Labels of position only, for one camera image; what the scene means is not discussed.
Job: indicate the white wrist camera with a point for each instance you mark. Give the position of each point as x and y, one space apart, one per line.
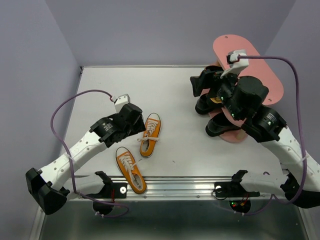
236 64
121 101

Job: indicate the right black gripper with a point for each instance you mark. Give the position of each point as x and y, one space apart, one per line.
199 82

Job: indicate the black loafer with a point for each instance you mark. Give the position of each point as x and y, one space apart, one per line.
204 105
219 125

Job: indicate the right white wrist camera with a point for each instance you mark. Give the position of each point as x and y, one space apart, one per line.
236 64

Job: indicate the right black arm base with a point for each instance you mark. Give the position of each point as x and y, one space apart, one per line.
233 188

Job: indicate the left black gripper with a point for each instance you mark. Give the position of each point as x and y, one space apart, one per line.
139 127

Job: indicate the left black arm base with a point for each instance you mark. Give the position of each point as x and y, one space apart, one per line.
101 186

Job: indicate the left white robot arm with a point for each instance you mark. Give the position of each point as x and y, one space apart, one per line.
54 184

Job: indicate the pink shoe shelf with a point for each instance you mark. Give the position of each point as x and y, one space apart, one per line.
225 44

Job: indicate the orange sneaker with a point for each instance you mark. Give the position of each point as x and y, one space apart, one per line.
150 136
129 169

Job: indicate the orange sneaker front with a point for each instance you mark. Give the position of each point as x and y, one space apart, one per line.
129 169

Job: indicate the gold loafer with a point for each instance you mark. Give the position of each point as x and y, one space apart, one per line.
214 97

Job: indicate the aluminium mounting rail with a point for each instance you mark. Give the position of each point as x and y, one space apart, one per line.
172 189

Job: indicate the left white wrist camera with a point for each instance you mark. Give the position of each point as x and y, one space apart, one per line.
121 101

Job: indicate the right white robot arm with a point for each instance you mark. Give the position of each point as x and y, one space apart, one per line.
267 127

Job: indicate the black loafer back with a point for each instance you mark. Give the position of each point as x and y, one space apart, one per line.
219 125

